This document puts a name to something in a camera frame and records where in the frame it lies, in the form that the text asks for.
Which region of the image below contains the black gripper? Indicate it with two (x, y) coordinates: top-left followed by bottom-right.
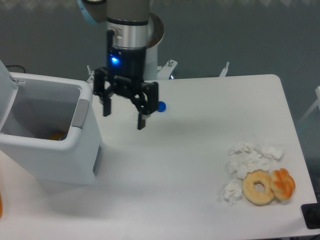
(93, 29), (159, 130)

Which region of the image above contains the white trash can lid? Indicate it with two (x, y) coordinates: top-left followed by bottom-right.
(0, 61), (25, 134)

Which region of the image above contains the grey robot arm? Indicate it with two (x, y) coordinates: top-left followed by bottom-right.
(77, 0), (159, 130)

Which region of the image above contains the blue bottle cap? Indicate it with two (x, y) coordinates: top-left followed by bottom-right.
(157, 101), (167, 113)

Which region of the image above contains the orange item inside trash can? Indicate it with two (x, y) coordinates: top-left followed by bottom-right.
(48, 132), (67, 141)

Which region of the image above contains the white trash can body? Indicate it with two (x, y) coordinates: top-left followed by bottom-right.
(0, 72), (103, 185)

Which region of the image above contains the large crumpled white tissue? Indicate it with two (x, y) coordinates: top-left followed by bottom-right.
(227, 141), (285, 180)

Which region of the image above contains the small crumpled white tissue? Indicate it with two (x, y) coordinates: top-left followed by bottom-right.
(223, 179), (243, 206)

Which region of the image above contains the orange object at left edge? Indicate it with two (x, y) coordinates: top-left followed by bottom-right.
(0, 193), (3, 218)

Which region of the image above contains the orange glazed twisted bread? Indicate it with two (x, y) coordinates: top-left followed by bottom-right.
(269, 168), (296, 201)

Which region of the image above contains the black device at table corner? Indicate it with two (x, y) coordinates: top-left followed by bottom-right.
(301, 203), (320, 230)

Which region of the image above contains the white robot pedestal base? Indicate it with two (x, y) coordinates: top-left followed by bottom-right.
(86, 13), (179, 83)

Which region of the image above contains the white table bracket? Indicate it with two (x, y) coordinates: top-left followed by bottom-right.
(219, 61), (230, 77)

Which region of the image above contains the black cable on floor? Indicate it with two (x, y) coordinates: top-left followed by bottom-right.
(4, 64), (26, 73)

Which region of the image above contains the plain ring donut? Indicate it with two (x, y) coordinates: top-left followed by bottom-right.
(241, 170), (275, 206)

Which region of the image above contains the white frame at right edge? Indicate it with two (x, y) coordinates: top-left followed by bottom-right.
(297, 86), (320, 134)

